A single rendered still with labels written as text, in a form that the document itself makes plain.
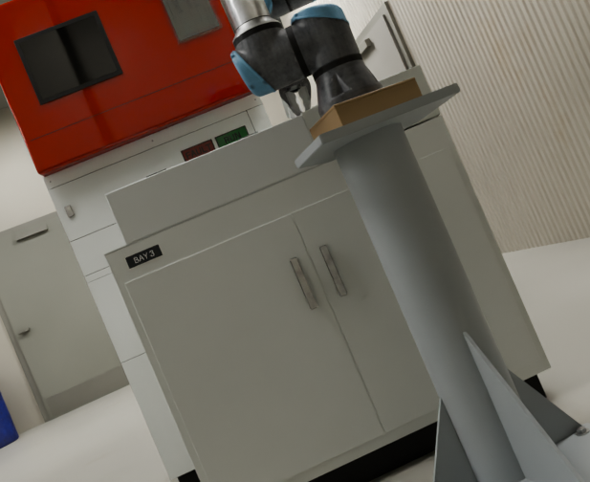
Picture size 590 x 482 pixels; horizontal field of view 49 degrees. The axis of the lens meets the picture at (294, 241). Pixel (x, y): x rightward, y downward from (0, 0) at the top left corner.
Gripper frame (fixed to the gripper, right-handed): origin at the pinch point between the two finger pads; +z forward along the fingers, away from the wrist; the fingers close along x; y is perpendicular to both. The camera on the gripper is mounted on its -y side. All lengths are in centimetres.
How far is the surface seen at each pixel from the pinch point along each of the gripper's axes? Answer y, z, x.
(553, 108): 186, 7, -176
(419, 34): 286, -89, -156
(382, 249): -45, 43, 3
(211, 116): 48, -21, 23
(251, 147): -14.0, 6.6, 18.8
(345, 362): -14, 68, 16
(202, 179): -14.0, 10.0, 33.8
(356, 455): -13, 91, 22
